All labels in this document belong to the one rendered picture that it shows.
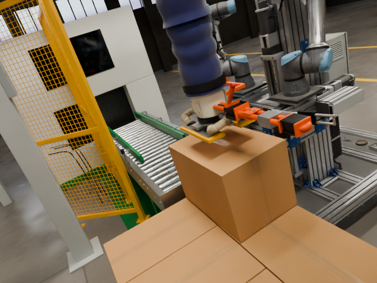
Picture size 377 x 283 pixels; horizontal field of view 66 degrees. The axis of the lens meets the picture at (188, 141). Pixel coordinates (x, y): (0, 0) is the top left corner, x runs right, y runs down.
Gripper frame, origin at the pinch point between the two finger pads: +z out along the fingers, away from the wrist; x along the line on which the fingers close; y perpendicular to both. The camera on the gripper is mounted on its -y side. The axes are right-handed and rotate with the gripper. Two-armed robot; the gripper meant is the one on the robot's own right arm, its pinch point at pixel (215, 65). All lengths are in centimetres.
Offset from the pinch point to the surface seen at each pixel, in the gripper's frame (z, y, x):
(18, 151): 19, -74, -134
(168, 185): 77, -29, -49
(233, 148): 35, 42, -26
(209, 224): 75, 36, -49
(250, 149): 35, 51, -22
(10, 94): -19, -72, -120
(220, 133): 23, 47, -33
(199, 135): 23, 36, -40
